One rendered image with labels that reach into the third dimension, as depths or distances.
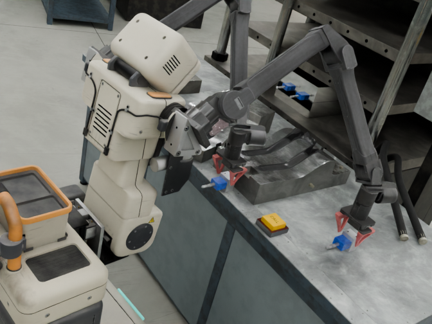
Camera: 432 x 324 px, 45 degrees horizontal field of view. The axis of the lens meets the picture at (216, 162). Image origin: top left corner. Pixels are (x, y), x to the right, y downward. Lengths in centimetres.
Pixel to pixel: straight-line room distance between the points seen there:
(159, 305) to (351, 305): 114
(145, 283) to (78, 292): 118
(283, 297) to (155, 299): 88
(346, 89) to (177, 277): 118
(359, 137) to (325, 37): 32
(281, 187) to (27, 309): 96
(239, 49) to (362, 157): 54
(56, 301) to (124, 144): 45
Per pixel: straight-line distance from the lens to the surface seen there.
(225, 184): 184
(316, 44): 154
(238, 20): 180
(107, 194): 165
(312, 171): 196
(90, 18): 574
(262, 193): 183
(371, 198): 168
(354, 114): 162
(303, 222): 185
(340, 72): 158
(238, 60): 178
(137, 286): 257
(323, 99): 272
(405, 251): 194
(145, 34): 146
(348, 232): 179
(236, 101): 138
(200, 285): 220
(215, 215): 200
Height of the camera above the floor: 180
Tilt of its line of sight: 30 degrees down
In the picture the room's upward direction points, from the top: 15 degrees clockwise
